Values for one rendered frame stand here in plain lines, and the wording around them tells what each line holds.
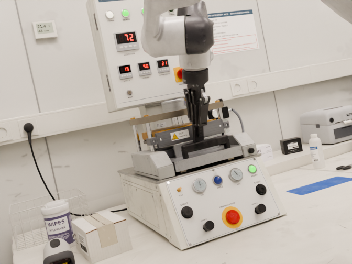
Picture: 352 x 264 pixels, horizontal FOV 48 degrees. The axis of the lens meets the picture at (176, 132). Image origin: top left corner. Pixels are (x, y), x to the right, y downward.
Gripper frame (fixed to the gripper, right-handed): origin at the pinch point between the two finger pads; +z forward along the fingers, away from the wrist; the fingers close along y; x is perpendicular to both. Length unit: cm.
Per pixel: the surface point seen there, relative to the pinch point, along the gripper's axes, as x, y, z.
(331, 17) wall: 131, -83, -17
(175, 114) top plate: -3.8, -7.6, -5.2
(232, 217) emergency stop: -0.3, 19.8, 17.5
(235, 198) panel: 3.2, 15.5, 14.7
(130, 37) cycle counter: -6.5, -37.6, -25.9
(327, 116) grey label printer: 89, -38, 23
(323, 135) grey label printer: 89, -39, 33
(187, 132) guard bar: -1.5, -4.2, 0.3
